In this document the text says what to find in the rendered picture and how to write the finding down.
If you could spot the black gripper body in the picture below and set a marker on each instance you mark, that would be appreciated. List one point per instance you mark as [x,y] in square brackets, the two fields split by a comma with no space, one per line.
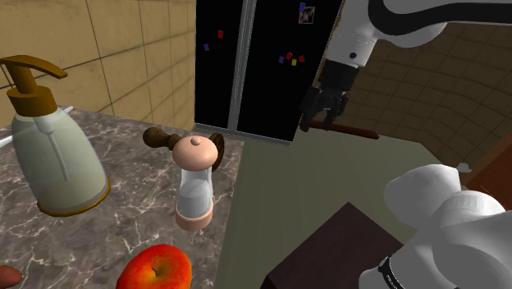
[335,78]

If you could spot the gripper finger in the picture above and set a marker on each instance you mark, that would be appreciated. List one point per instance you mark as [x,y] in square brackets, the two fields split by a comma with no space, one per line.
[305,122]
[330,119]

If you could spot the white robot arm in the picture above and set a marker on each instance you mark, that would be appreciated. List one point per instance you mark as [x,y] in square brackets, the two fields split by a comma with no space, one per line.
[460,240]

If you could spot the black fridge with magnets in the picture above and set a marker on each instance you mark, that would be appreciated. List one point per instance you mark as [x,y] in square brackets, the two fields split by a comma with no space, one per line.
[264,92]

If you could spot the pink glass pepper mill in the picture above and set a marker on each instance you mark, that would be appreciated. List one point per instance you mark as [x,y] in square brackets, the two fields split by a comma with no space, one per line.
[195,188]

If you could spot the dark brown robot stand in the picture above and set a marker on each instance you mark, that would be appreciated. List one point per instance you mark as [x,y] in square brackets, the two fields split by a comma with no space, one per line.
[336,252]

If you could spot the brown wooden rolling pin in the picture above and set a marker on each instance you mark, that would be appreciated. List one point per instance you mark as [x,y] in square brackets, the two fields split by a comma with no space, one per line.
[156,138]

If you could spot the brown wooden cabinet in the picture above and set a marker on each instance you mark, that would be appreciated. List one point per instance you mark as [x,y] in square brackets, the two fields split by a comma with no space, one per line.
[494,172]

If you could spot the red apple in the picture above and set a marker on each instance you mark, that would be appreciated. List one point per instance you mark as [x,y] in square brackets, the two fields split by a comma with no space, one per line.
[156,268]

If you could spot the clear soap dispenser brown pump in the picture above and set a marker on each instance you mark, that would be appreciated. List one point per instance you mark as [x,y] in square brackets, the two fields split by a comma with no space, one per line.
[60,168]

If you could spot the reddish brown rounded object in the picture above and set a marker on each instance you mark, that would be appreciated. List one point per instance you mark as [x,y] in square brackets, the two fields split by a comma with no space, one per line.
[9,276]

